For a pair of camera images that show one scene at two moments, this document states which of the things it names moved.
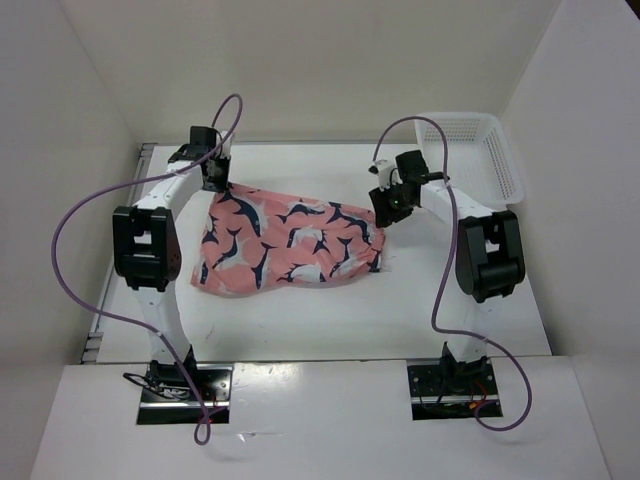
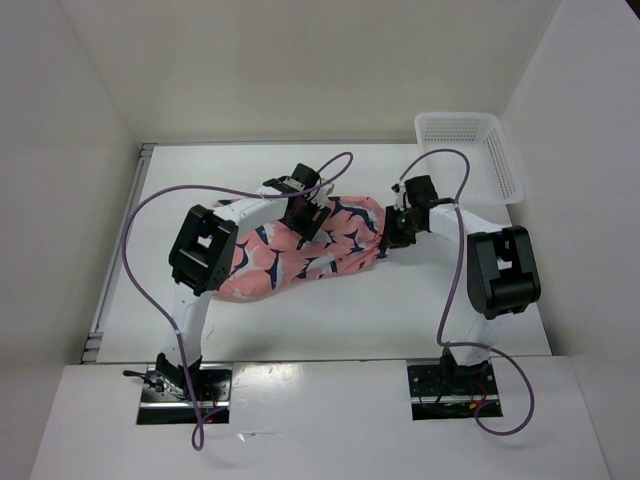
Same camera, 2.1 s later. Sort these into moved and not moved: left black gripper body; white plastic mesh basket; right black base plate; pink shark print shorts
Moved: left black gripper body
Not moved: white plastic mesh basket; right black base plate; pink shark print shorts
